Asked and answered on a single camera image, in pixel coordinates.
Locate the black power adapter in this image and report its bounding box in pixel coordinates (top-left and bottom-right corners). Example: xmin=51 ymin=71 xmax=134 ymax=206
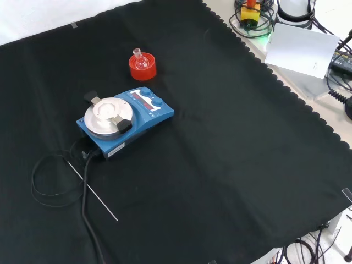
xmin=329 ymin=48 xmax=352 ymax=77

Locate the clear glass round-bottom flask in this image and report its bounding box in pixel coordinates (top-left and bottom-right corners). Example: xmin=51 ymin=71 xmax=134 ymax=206
xmin=133 ymin=48 xmax=150 ymax=70

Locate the red ribbed flask ring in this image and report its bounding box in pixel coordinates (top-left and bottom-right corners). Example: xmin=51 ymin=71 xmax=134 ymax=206
xmin=128 ymin=52 xmax=158 ymax=82

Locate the black cable tangle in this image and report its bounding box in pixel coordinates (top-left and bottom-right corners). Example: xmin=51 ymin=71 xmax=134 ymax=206
xmin=274 ymin=230 xmax=344 ymax=264

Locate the blue heater with steel plate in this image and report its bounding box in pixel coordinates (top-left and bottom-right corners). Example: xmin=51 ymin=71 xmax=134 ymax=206
xmin=76 ymin=86 xmax=175 ymax=162

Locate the black bench cloth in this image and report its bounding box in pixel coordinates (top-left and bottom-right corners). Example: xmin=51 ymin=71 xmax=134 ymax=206
xmin=0 ymin=0 xmax=352 ymax=264

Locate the yellow stop button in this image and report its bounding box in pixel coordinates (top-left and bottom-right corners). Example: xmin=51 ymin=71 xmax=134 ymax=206
xmin=240 ymin=0 xmax=261 ymax=29

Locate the pale board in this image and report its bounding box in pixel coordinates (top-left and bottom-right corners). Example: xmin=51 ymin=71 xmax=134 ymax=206
xmin=264 ymin=23 xmax=341 ymax=80

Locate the black and green cable bundle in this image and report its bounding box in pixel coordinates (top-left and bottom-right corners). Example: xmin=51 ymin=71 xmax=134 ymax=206
xmin=229 ymin=0 xmax=276 ymax=40

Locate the coiled black cable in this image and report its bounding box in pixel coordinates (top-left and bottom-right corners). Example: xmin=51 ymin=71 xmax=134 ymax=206
xmin=328 ymin=89 xmax=352 ymax=106

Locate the thin metal probe rod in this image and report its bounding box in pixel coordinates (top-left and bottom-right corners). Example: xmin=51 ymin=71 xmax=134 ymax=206
xmin=67 ymin=161 xmax=119 ymax=222

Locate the thin black probe cable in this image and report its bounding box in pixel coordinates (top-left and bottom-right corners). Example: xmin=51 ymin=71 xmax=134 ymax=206
xmin=30 ymin=149 xmax=89 ymax=208

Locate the thick black power cable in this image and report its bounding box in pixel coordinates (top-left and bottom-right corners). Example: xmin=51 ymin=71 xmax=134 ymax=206
xmin=81 ymin=150 xmax=107 ymax=264

